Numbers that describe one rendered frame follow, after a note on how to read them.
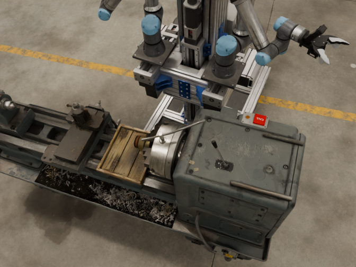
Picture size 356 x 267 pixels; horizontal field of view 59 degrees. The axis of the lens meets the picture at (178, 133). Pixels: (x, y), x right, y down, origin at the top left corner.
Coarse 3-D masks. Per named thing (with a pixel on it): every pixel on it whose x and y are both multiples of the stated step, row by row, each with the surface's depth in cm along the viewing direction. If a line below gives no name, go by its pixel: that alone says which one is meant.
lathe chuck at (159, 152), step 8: (160, 128) 170; (168, 128) 171; (176, 128) 171; (168, 136) 167; (160, 144) 166; (168, 144) 165; (152, 152) 167; (160, 152) 166; (152, 160) 168; (160, 160) 166; (160, 168) 169
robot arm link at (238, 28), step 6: (252, 0) 164; (240, 18) 174; (234, 24) 186; (240, 24) 178; (234, 30) 183; (240, 30) 181; (240, 36) 182; (246, 36) 182; (240, 42) 184; (246, 42) 186
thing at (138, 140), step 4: (136, 136) 183; (140, 136) 184; (144, 136) 183; (136, 140) 181; (140, 140) 181; (136, 144) 182; (140, 144) 180; (144, 144) 180; (148, 144) 180; (152, 144) 186; (140, 148) 182
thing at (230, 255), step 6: (198, 216) 187; (198, 222) 187; (198, 228) 189; (204, 240) 195; (204, 246) 241; (216, 246) 220; (216, 252) 232; (222, 252) 226; (228, 252) 218; (234, 252) 216; (228, 258) 247; (234, 258) 228
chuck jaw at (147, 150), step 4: (144, 148) 180; (148, 148) 179; (144, 152) 180; (148, 152) 178; (144, 156) 177; (148, 156) 176; (148, 160) 175; (144, 164) 175; (148, 164) 173; (152, 168) 172
